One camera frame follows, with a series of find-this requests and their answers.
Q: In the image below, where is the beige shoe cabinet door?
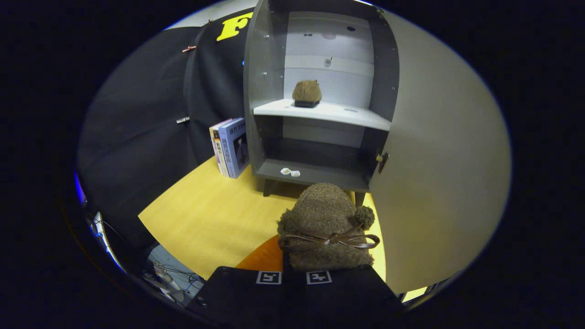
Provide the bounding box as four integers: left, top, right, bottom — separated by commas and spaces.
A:
369, 9, 511, 295

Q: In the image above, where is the brown fuzzy shoe with bow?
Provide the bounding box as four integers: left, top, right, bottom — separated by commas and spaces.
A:
277, 183, 381, 271

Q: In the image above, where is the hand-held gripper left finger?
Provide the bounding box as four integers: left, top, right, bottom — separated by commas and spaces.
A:
186, 235, 296, 329

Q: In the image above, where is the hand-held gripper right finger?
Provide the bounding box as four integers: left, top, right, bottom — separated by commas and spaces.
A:
295, 265, 406, 329

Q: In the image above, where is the lavender blue book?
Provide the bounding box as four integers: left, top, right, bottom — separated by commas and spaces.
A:
218, 117, 250, 179

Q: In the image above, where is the tangle of cables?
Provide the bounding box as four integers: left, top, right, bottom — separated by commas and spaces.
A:
139, 260, 204, 304

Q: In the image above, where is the black backdrop cloth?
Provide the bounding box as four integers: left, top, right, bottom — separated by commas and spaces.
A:
77, 7, 254, 275

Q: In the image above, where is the grey shoe cabinet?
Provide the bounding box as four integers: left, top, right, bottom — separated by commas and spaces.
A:
243, 0, 400, 206

